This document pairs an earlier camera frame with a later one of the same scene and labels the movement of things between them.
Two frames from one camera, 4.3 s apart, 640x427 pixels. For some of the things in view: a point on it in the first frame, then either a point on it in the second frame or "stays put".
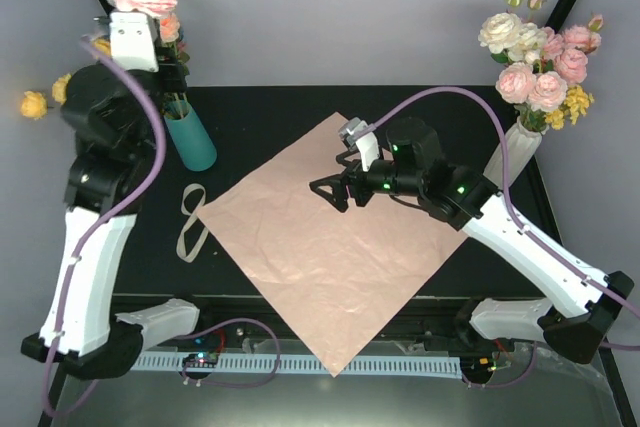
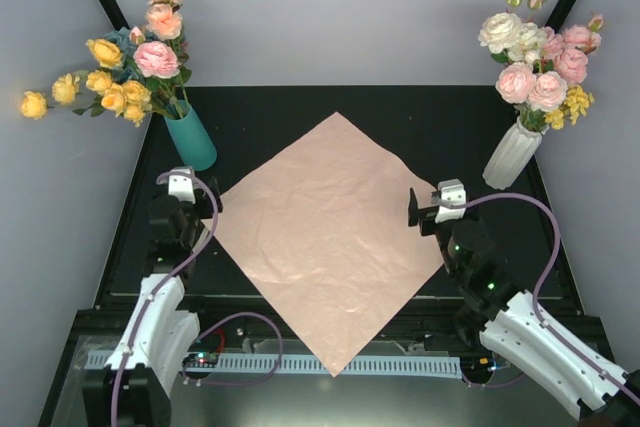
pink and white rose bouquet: (541, 69) stays put
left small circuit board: (200, 360) stays put
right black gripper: (340, 183) -> (425, 215)
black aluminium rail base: (259, 322) stays put
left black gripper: (176, 82) -> (207, 210)
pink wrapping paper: (336, 277) stays put
